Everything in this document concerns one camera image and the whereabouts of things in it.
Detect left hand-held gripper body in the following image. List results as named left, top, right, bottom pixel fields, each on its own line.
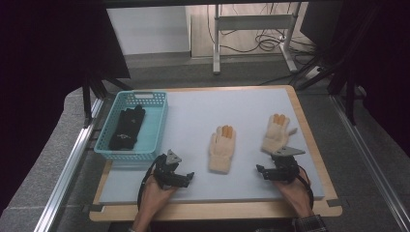
left=152, top=148, right=186, bottom=189

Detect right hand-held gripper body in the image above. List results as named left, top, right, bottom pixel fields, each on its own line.
left=270, top=145, right=307, bottom=186

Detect cream knit glove orange fingertips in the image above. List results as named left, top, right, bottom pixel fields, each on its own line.
left=207, top=125, right=237, bottom=175
left=260, top=113, right=298, bottom=155

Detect turquoise plastic basket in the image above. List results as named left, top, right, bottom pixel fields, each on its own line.
left=94, top=90, right=169, bottom=162

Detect person's left hand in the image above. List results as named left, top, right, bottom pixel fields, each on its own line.
left=136, top=177, right=178, bottom=224

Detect person's right hand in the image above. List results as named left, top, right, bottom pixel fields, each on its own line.
left=274, top=169, right=314, bottom=220

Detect black glove with white print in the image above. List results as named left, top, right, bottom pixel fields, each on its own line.
left=108, top=104, right=147, bottom=152

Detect light grey foam mat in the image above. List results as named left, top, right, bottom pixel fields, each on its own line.
left=99, top=88, right=325, bottom=205

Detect black tripod stand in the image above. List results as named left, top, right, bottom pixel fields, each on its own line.
left=81, top=72, right=133, bottom=128
left=296, top=47, right=360, bottom=127

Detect white power strip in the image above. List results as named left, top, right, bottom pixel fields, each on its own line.
left=304, top=66, right=322, bottom=80

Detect black curtain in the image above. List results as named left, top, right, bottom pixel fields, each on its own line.
left=337, top=0, right=410, bottom=158
left=0, top=0, right=132, bottom=216

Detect white panel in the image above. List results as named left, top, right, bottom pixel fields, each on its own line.
left=106, top=6, right=191, bottom=56

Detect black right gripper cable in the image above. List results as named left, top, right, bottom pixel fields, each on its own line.
left=298, top=164, right=315, bottom=211

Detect aluminium frame rail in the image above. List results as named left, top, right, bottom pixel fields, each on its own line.
left=33, top=98, right=104, bottom=232
left=330, top=95, right=410, bottom=231

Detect black floor cables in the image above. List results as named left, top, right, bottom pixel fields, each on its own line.
left=206, top=3, right=318, bottom=54

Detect white metal desk frame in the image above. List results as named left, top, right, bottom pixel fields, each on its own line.
left=212, top=3, right=299, bottom=75

